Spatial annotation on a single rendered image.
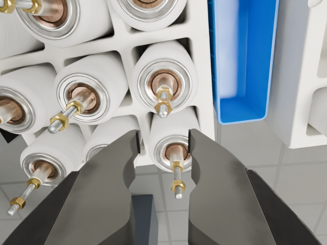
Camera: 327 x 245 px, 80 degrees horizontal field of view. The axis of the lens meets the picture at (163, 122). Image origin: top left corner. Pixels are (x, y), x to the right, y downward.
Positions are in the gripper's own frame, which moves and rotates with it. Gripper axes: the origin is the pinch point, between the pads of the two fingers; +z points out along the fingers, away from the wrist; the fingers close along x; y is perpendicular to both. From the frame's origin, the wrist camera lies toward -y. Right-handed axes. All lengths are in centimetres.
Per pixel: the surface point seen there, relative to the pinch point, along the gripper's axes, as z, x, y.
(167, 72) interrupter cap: 15.3, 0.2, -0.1
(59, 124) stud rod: 7.4, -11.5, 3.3
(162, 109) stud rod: 6.7, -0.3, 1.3
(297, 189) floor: 41, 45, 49
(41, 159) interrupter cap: 15.1, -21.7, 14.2
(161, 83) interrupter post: 13.3, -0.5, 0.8
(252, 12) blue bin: 37.6, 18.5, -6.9
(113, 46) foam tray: 22.5, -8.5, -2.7
